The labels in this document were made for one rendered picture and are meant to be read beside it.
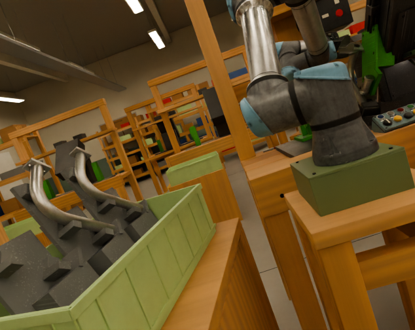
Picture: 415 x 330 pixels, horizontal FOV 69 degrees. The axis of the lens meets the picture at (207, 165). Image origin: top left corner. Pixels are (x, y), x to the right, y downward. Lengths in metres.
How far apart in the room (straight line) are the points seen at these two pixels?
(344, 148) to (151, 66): 11.04
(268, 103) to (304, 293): 0.76
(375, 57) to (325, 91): 0.70
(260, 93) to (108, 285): 0.55
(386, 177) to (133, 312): 0.59
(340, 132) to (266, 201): 0.44
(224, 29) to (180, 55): 1.80
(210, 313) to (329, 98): 0.52
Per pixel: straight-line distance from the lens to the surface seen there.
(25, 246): 0.82
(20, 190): 0.88
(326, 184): 0.72
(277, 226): 1.13
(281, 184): 1.08
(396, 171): 0.77
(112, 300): 0.57
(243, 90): 1.74
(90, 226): 0.87
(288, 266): 1.20
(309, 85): 0.75
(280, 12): 1.62
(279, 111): 0.75
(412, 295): 1.13
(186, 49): 11.57
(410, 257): 0.79
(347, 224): 0.68
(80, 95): 12.25
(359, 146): 0.75
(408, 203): 0.72
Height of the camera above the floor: 1.13
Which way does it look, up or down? 7 degrees down
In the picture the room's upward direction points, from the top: 20 degrees counter-clockwise
